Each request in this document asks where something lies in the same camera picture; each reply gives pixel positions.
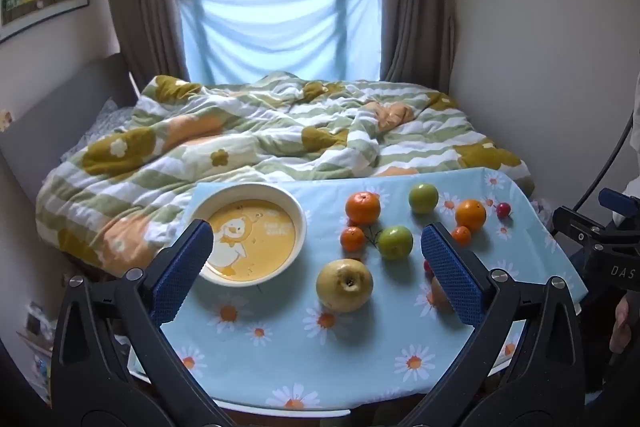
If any grey patterned pillow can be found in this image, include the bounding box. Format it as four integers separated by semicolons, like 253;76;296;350
82;99;137;145

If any green striped floral quilt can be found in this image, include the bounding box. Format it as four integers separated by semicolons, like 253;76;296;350
35;72;533;280

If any black cable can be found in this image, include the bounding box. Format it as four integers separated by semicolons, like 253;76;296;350
575;109;636;214

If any cream bowl with duck print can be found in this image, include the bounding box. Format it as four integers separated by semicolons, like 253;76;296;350
189;183;307;289

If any light blue window cloth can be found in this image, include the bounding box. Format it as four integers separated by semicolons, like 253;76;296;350
179;0;383;85

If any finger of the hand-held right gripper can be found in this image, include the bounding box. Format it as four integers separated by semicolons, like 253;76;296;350
598;187;640;228
552;205;617;254

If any pile of papers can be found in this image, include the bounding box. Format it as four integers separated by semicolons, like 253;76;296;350
15;301;57;403

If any brown kiwi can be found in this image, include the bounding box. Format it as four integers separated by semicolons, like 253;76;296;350
430;276;454;313

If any person's right hand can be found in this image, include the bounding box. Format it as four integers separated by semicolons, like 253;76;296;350
610;293;640;356

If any green lime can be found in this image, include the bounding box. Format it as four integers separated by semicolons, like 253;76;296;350
377;225;414;261
408;183;439;214

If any blue daisy print tablecloth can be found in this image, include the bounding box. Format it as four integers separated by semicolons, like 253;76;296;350
127;167;588;410

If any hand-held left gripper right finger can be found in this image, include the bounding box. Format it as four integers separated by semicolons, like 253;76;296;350
400;222;586;427

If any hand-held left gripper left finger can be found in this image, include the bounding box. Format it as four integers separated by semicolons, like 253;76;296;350
50;218;236;427

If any grey headboard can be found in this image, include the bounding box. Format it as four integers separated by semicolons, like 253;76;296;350
0;52;141;228

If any yellow pear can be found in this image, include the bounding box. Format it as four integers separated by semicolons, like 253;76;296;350
315;258;374;313

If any white table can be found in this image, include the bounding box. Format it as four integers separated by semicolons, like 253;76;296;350
127;369;353;419

